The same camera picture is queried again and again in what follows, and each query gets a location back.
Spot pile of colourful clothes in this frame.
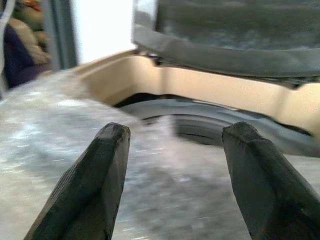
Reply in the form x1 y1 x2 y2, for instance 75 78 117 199
2 0 55 88

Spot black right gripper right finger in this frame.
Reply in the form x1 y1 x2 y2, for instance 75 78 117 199
221 121 320 240

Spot grey fluffy garment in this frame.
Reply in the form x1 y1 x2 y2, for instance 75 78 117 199
0 69 251 240

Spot grey glass washer lid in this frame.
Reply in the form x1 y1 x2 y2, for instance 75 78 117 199
131 0 320 87

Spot beige top-load washing machine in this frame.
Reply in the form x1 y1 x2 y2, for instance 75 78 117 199
72 48 320 158

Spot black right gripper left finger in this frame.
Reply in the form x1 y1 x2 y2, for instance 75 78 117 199
23 122 131 240

